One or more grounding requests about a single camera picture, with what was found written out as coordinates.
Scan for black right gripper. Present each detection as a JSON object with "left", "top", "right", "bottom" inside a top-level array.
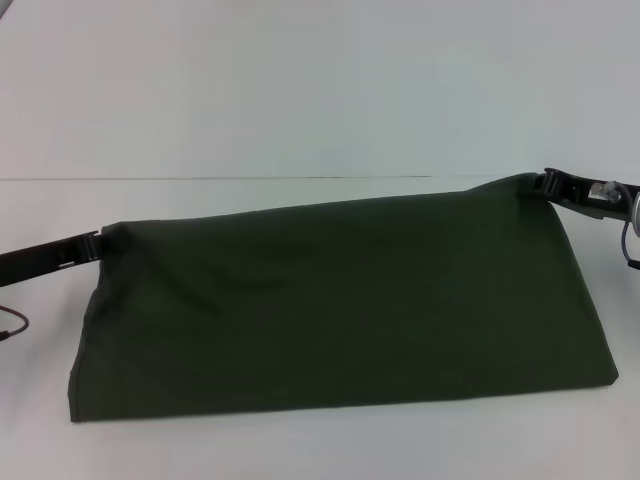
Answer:
[{"left": 519, "top": 167, "right": 640, "bottom": 221}]

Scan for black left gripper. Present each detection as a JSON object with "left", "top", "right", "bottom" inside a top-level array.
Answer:
[{"left": 0, "top": 229, "right": 112, "bottom": 287}]

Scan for dark green shirt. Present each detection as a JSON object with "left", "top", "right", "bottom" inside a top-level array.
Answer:
[{"left": 67, "top": 172, "right": 621, "bottom": 426}]

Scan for black cable with metal plug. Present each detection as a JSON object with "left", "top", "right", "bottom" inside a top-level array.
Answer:
[
  {"left": 0, "top": 305, "right": 30, "bottom": 344},
  {"left": 619, "top": 219, "right": 640, "bottom": 272}
]

